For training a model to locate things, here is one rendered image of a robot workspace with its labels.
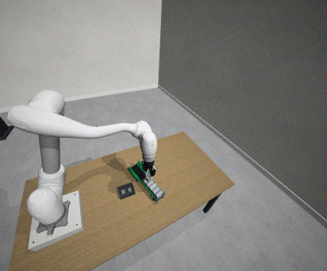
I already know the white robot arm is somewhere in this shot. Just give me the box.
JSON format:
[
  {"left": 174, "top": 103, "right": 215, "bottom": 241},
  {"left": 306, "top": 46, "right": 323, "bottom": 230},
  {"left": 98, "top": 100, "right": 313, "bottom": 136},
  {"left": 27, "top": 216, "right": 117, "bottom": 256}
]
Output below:
[{"left": 7, "top": 90, "right": 157, "bottom": 236}]

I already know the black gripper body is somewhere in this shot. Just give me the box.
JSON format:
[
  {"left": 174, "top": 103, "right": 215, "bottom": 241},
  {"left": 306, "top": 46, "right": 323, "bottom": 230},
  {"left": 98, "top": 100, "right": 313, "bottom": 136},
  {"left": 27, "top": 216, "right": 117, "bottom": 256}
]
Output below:
[{"left": 144, "top": 161, "right": 154, "bottom": 168}]

